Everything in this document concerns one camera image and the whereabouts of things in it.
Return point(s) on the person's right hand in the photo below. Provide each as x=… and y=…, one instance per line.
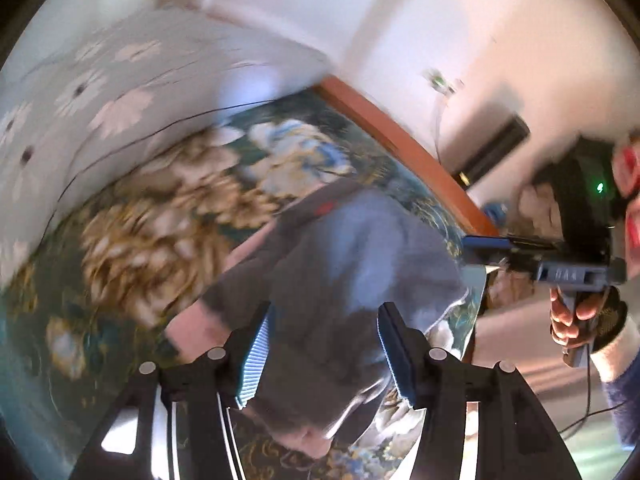
x=562, y=320

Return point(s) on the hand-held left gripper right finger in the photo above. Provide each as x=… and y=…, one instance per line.
x=400, y=360

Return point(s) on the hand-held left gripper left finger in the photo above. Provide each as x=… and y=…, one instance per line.
x=255, y=360

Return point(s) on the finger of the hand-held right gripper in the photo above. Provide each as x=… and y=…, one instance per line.
x=485, y=246

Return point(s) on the green floral bedsheet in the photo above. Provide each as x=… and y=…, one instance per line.
x=125, y=240

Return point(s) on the wooden bed frame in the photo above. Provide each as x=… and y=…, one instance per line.
x=400, y=140

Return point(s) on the grey garment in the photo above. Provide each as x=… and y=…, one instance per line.
x=340, y=270

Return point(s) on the wall socket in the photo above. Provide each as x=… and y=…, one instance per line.
x=440, y=81

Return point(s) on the light blue floral quilt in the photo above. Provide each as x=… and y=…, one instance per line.
x=100, y=85

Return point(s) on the black rectangular wall box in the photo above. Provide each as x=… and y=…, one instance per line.
x=495, y=150

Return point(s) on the person's right forearm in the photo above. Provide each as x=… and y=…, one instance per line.
x=625, y=400

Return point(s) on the small blue object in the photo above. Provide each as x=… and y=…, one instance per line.
x=495, y=210

